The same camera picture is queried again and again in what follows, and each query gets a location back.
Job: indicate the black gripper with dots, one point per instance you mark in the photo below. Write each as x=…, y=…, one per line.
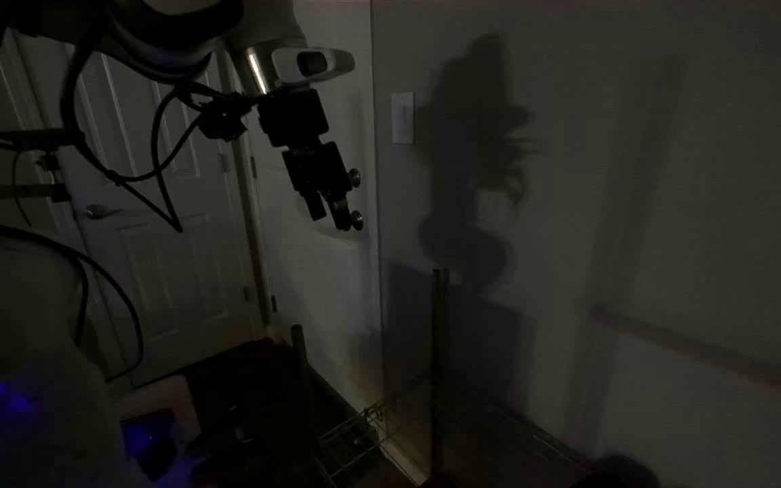
x=292, y=117

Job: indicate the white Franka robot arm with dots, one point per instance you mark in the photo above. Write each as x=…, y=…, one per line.
x=19, y=361

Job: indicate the round deadbolt lock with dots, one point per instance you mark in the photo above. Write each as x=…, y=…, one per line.
x=353, y=177

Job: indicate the plain white door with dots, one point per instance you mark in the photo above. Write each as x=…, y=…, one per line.
x=318, y=299

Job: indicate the white panel door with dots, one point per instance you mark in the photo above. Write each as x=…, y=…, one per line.
x=183, y=271

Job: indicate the blue lit box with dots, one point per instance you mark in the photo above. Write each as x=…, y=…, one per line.
x=149, y=436

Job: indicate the dark round object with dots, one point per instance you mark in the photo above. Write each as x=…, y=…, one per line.
x=614, y=473

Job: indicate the white wall light switch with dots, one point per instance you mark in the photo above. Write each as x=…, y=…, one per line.
x=401, y=117

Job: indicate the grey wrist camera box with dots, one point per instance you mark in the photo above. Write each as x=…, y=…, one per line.
x=311, y=63

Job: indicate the tall metal rack post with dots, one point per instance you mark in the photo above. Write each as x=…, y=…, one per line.
x=440, y=361

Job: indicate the black camera on stand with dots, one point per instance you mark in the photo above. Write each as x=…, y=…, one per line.
x=39, y=138

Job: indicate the wall handrail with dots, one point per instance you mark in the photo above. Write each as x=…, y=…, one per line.
x=705, y=353

